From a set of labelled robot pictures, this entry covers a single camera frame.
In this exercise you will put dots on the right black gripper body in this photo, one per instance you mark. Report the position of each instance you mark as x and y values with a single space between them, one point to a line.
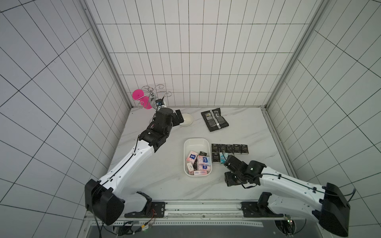
231 163

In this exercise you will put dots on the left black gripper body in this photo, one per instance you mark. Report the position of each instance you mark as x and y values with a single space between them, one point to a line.
175 122

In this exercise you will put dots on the teal tissue pack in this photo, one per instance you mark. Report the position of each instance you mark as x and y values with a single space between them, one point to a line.
223 157

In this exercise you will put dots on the black Face tissue pack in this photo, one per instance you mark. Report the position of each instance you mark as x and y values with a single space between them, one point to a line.
215 148

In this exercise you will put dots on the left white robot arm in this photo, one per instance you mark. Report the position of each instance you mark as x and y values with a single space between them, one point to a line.
103 197

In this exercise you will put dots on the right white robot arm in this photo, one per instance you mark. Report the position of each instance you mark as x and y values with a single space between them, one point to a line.
289 197

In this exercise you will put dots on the white storage box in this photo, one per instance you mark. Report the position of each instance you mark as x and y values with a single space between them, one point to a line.
197 145

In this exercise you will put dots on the white bowl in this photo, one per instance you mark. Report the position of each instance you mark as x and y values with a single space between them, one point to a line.
188 120

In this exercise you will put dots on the chrome cup stand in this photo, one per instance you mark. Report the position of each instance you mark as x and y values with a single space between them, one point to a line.
156 92

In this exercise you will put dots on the lower pink blue pack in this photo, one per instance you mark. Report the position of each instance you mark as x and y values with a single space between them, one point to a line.
204 168

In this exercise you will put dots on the pink cup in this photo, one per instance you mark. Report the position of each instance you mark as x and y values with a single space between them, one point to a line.
142 99

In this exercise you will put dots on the pink blue tissue pack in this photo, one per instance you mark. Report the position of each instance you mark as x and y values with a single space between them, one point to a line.
204 160

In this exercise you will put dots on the tilted pink tissue pack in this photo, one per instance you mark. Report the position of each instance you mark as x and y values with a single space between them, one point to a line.
192 157

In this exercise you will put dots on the black tissue multipack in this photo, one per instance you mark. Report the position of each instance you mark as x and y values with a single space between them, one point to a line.
214 120

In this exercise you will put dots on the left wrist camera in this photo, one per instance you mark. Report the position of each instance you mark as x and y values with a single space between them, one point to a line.
160 103

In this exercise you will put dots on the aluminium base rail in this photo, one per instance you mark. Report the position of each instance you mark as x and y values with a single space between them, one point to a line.
213 212

